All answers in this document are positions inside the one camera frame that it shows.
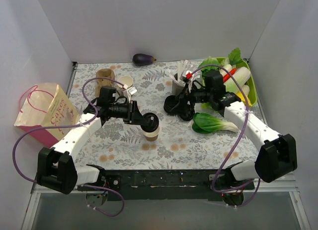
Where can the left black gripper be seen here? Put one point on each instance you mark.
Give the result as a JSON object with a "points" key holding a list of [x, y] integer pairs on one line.
{"points": [[134, 113]]}

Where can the purple eggplant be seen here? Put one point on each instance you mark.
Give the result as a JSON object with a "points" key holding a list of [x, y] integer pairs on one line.
{"points": [[143, 60]]}

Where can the green plastic basket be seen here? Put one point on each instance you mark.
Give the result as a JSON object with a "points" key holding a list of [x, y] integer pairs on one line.
{"points": [[252, 93]]}

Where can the stack of paper cups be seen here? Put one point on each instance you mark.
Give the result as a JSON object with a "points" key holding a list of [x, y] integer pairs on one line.
{"points": [[126, 82]]}

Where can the floral table mat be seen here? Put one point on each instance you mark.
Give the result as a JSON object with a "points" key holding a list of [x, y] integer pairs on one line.
{"points": [[120, 146]]}

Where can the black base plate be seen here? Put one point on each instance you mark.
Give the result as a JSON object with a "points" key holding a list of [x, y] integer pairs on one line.
{"points": [[161, 184]]}

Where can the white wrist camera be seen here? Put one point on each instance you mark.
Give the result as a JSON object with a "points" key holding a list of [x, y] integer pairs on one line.
{"points": [[129, 91], [189, 77]]}

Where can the bok choy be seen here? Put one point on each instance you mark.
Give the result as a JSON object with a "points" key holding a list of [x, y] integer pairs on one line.
{"points": [[205, 123]]}

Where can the white radish with leaves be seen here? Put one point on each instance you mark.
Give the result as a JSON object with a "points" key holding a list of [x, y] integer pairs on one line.
{"points": [[234, 57]]}

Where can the stack of black lids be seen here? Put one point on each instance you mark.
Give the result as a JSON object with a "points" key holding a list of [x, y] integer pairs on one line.
{"points": [[172, 105]]}

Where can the green lettuce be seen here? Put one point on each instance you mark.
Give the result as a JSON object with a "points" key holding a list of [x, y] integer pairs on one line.
{"points": [[210, 61]]}

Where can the orange carrot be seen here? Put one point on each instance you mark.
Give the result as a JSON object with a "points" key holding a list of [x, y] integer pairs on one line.
{"points": [[227, 76]]}

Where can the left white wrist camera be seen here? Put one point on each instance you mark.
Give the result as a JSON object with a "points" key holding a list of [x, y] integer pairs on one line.
{"points": [[129, 91]]}

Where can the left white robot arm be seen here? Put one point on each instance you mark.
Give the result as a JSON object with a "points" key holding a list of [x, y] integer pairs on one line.
{"points": [[56, 169]]}

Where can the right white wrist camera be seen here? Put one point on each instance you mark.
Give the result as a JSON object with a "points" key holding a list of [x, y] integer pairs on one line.
{"points": [[189, 77]]}

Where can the grey holder cup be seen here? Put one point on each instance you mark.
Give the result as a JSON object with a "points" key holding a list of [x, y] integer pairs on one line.
{"points": [[177, 88]]}

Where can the cardboard cup carrier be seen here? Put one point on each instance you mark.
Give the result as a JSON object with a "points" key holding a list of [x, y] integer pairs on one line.
{"points": [[102, 81]]}

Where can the yellow flower vegetable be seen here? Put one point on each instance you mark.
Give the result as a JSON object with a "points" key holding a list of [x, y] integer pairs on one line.
{"points": [[245, 90]]}

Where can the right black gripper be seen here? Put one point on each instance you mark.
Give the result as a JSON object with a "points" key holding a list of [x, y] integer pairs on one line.
{"points": [[186, 98]]}

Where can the paper bag with pink handles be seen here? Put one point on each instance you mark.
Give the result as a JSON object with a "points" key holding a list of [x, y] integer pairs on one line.
{"points": [[46, 105]]}

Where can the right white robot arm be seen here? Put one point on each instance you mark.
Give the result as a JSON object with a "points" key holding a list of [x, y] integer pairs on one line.
{"points": [[276, 153]]}

